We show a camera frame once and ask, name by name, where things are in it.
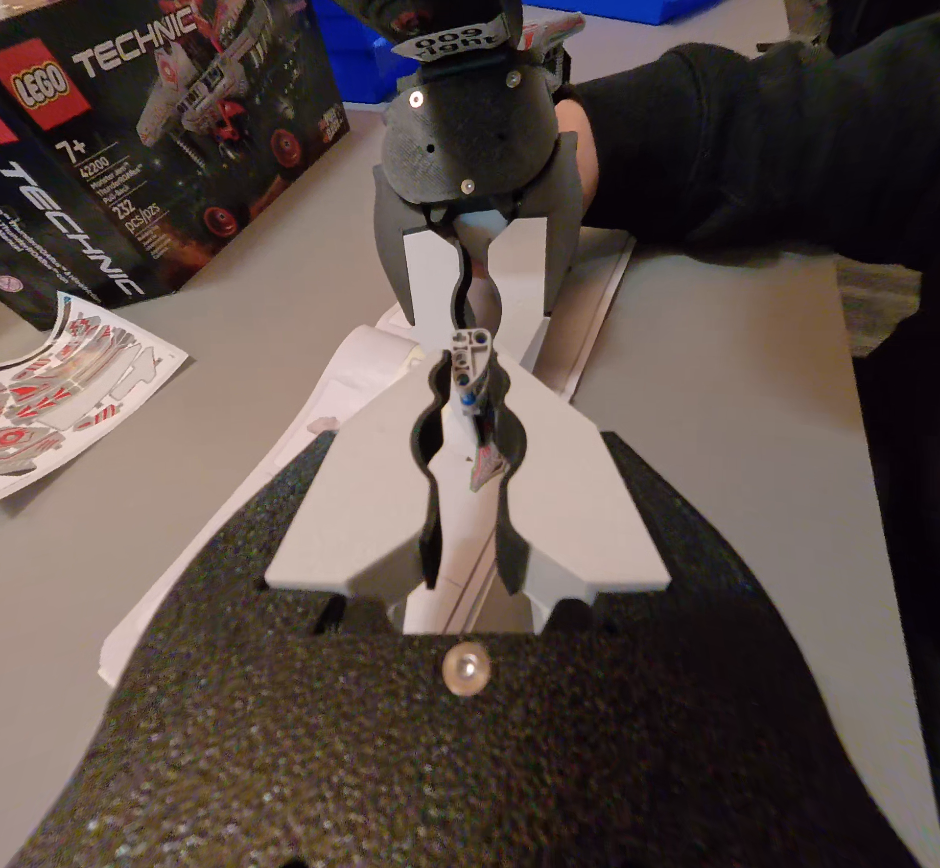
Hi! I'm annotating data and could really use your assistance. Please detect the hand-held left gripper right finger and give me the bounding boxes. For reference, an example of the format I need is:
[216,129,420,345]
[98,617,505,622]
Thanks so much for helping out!
[491,357,672,634]

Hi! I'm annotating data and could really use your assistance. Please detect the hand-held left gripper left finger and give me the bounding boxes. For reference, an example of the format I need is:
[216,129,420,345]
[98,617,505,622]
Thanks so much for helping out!
[263,350,452,619]

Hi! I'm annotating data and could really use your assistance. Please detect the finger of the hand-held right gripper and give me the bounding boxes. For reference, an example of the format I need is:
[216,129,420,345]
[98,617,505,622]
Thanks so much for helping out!
[481,132,586,340]
[372,163,477,333]

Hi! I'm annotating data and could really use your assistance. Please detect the grey triangular brick piece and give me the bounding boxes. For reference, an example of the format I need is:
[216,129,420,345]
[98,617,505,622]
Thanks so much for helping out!
[450,328,493,399]

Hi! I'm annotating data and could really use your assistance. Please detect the person's right forearm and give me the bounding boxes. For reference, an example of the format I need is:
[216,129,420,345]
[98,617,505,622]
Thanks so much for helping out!
[562,12,940,274]

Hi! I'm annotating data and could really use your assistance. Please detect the person's right hand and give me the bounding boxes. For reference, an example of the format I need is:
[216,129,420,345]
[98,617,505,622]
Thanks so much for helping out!
[552,98,602,226]

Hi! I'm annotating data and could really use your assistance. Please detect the white instruction booklet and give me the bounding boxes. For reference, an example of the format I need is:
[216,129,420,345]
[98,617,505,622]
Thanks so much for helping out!
[99,225,637,687]

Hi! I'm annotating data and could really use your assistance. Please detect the grey red toy model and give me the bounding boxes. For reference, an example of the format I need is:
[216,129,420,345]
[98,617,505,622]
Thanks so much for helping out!
[520,11,587,54]

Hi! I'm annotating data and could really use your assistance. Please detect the black toy set box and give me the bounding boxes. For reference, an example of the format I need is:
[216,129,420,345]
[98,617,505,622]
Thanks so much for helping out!
[0,0,348,331]

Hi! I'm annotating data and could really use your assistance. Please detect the toy sticker sheet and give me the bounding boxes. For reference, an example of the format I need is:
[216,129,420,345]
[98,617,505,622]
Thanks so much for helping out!
[0,290,192,500]

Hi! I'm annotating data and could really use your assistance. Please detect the person's dark clothing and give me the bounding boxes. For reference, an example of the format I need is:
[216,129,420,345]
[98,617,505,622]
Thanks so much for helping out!
[852,258,940,868]

